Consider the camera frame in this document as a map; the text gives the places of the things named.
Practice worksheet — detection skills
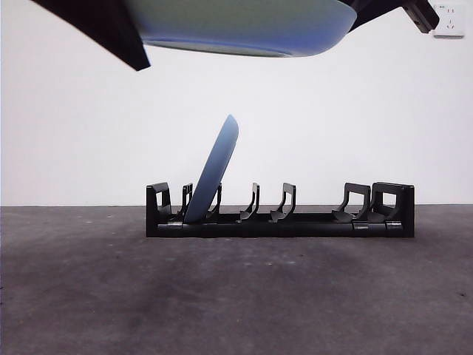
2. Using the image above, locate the black plastic plate rack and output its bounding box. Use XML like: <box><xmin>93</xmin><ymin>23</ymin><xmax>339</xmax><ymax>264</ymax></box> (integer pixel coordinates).
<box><xmin>146</xmin><ymin>181</ymin><xmax>415</xmax><ymax>238</ymax></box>

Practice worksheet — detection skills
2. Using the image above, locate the blue round plate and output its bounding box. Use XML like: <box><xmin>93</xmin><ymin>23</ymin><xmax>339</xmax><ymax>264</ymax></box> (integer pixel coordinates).
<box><xmin>183</xmin><ymin>113</ymin><xmax>242</xmax><ymax>225</ymax></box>

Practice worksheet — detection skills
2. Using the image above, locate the pale green round plate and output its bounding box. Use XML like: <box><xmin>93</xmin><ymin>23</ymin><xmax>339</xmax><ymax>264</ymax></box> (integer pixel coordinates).
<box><xmin>127</xmin><ymin>0</ymin><xmax>358</xmax><ymax>58</ymax></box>

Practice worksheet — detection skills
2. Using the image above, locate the white wall socket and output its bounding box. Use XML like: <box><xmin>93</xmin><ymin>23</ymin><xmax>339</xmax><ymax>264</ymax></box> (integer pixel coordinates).
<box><xmin>432</xmin><ymin>2</ymin><xmax>466</xmax><ymax>38</ymax></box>

